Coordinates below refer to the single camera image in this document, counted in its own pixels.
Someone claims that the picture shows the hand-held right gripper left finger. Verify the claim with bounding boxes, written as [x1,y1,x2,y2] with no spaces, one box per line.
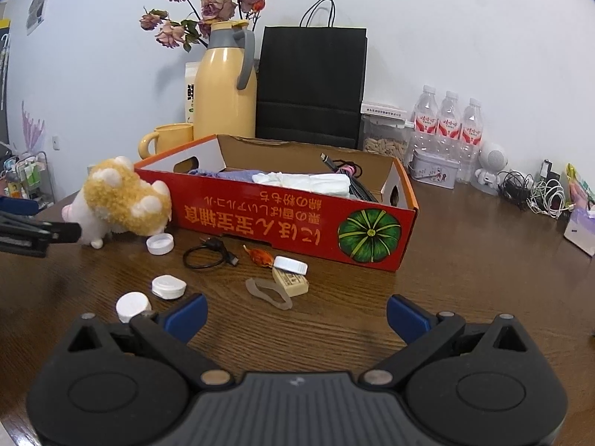
[65,294,240,388]

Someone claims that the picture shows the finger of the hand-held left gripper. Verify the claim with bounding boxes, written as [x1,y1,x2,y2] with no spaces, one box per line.
[0,196,40,218]
[0,213,82,258]

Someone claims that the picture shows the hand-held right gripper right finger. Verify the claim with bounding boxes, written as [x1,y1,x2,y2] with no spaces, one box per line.
[358,294,535,388]

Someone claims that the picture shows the translucent rubber band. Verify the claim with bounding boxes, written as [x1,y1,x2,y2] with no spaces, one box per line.
[245,277,293,310]

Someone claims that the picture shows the yellow white plush toy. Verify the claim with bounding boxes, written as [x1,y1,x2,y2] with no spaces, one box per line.
[62,155,174,249]

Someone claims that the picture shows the white plastic cap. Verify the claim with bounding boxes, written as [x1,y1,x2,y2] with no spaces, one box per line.
[146,233,175,256]
[273,255,308,276]

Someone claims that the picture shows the small beige box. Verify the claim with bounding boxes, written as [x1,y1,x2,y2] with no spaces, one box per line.
[272,269,309,297]

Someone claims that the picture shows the red orange cardboard box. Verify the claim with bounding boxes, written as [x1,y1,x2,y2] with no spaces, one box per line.
[134,134,419,273]

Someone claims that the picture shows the purple knitted cloth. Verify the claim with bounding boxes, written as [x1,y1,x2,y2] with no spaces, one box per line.
[188,167,261,184]

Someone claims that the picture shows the white cloth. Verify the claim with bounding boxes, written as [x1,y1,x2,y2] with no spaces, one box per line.
[251,171,350,198]

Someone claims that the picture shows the metal rack with bottles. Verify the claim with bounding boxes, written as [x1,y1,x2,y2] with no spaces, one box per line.
[0,146,57,210]

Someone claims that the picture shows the white oval lid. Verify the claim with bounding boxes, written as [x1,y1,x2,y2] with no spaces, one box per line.
[151,275,186,300]

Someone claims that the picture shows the white round lid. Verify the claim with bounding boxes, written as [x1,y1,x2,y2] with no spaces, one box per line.
[116,292,153,323]

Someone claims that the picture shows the small orange toy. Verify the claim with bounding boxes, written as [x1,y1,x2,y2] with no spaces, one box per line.
[242,244,276,268]

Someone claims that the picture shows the white printed tin box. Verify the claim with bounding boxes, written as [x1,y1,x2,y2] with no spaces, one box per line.
[409,149,461,190]

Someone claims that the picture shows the yellow ceramic mug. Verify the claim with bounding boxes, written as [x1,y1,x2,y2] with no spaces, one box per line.
[138,123,194,159]

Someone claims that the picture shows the clear jar of seeds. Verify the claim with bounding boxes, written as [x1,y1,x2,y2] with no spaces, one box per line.
[361,116,412,161]

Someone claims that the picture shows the white robot figurine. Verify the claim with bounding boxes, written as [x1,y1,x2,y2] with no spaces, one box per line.
[474,143,508,195]

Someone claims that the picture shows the white milk carton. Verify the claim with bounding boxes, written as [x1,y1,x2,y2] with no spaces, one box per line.
[184,62,202,125]

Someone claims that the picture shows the purple tissue pack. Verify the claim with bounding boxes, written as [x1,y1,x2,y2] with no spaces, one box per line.
[563,207,595,257]

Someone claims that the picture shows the clear water bottle red label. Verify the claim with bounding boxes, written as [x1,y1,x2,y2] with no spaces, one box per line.
[409,85,440,159]
[458,97,484,185]
[436,90,463,156]

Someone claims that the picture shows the flat white carton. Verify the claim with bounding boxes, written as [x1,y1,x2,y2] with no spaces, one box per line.
[361,101,409,119]

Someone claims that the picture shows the colourful snack packet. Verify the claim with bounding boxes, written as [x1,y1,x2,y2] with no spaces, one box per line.
[565,164,595,210]

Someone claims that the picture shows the black paper shopping bag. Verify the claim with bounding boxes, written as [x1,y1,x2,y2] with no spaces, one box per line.
[255,0,368,149]

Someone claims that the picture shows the dried pink rose bouquet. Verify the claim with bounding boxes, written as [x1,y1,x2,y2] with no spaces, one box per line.
[139,0,268,52]

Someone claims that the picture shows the black looped cable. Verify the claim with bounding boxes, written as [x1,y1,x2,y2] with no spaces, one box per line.
[183,237,240,270]

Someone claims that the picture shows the purple wall sticker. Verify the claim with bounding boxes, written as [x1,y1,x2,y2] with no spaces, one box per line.
[21,100,47,154]

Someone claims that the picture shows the black charging cable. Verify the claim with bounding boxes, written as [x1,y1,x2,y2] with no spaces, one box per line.
[320,152,383,203]

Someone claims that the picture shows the tangled black cables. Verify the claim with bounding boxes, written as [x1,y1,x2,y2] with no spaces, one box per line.
[497,171,535,205]

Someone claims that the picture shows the tangled white cables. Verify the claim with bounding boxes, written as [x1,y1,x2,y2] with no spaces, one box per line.
[527,179,570,219]

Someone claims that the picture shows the wall poster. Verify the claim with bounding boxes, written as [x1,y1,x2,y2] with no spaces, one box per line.
[25,0,53,36]

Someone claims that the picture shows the yellow thermos jug grey handle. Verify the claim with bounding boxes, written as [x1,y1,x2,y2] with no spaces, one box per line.
[193,19,258,141]

